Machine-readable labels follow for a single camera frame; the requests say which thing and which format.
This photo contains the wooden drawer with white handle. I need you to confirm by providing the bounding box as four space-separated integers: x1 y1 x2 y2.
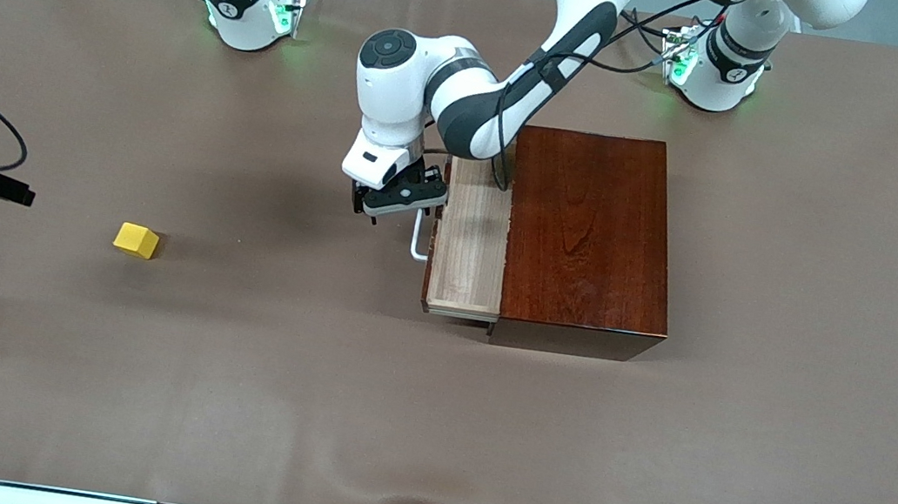
402 152 522 326

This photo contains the yellow block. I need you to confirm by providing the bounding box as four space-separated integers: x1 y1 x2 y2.
112 220 163 262

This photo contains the brown table cloth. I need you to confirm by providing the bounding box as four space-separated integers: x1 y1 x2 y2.
0 0 898 504

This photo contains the dark brown wooden cabinet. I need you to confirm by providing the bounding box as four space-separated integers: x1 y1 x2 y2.
485 122 695 369

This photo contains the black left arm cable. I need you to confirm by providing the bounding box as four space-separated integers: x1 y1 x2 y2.
486 0 718 218

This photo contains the black base cable bundle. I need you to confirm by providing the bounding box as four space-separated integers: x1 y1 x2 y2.
611 3 715 85

